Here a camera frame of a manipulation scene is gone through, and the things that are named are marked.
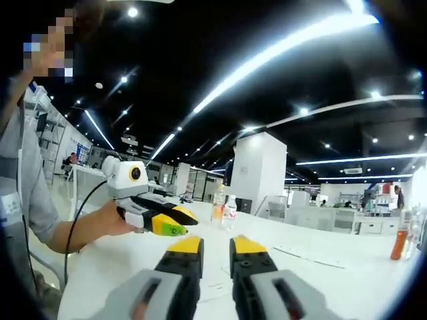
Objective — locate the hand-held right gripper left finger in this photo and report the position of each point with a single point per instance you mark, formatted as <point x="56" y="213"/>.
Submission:
<point x="180" y="266"/>

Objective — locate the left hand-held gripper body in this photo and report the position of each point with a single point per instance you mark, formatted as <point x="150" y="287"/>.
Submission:
<point x="128" y="180"/>

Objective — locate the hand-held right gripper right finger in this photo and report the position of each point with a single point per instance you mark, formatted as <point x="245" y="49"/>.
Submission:
<point x="253" y="266"/>

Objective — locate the person's left hand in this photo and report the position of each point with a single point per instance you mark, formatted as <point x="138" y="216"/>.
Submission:
<point x="111" y="223"/>

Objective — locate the ceiling mounted grey box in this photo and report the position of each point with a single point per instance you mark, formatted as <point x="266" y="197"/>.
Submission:
<point x="129" y="140"/>

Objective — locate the white office desk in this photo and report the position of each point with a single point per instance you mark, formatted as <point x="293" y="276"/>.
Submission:
<point x="86" y="176"/>

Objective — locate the flat white sheet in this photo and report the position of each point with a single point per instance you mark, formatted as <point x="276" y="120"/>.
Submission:
<point x="307" y="257"/>

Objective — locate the clear red label water bottle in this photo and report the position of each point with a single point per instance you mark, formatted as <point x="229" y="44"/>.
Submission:
<point x="230" y="213"/>

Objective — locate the thin ceiling light strip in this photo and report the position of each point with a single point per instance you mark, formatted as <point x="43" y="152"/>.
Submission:
<point x="360" y="159"/>
<point x="99" y="129"/>

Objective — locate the yellow cap orange drink bottle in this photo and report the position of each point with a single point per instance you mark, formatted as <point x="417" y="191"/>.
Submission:
<point x="218" y="208"/>

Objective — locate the small dark cabinet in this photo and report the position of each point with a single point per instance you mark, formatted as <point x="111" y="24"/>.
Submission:
<point x="243" y="205"/>

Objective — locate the white metal shelving rack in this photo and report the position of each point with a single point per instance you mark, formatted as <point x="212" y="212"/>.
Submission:
<point x="46" y="140"/>

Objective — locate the row of white counter cabinets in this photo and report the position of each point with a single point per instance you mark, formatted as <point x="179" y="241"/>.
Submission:
<point x="333" y="220"/>

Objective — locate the person in grey shirt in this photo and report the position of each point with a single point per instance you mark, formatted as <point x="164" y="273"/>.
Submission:
<point x="30" y="166"/>

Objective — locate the white square pillar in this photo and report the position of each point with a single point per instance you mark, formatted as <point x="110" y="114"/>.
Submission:
<point x="260" y="166"/>

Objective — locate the person's patterned trousers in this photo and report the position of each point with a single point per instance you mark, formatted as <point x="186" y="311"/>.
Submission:
<point x="48" y="296"/>

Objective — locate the small ceiling air conditioner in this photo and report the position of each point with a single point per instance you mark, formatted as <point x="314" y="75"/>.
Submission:
<point x="353" y="170"/>

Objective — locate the dark orange drink bottle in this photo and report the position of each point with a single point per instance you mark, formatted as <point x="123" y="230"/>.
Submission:
<point x="398" y="245"/>

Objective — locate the storage shelves with red boxes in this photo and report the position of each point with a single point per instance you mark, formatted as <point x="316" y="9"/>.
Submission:
<point x="383" y="196"/>

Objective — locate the clear plastic bottle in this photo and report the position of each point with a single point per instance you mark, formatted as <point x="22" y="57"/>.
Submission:
<point x="413" y="233"/>

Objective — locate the long bright ceiling light strip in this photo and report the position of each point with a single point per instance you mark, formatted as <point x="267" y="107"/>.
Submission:
<point x="267" y="56"/>

